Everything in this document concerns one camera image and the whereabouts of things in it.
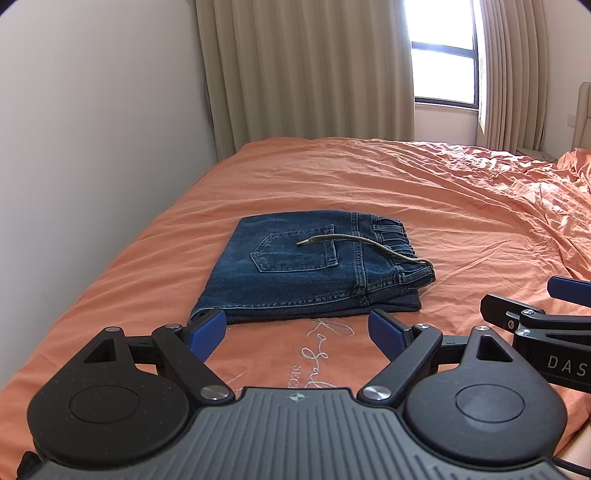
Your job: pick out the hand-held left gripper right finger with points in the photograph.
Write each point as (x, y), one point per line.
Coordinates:
(384, 330)

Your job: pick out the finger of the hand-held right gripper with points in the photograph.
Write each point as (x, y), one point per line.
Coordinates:
(503, 311)
(572, 288)

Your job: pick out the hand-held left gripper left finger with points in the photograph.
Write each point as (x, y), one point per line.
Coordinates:
(207, 333)

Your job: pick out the blue denim pants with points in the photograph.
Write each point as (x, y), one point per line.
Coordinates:
(286, 277)

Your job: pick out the orange bed cover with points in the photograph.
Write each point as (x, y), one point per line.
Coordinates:
(138, 258)

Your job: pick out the white nightstand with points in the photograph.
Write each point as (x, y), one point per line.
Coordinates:
(535, 153)

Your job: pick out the beige headboard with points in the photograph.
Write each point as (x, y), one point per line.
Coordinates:
(583, 115)

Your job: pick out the narrow beige curtain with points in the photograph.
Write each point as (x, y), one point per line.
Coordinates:
(512, 69)

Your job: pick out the wide beige curtain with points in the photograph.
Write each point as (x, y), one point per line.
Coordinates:
(300, 69)

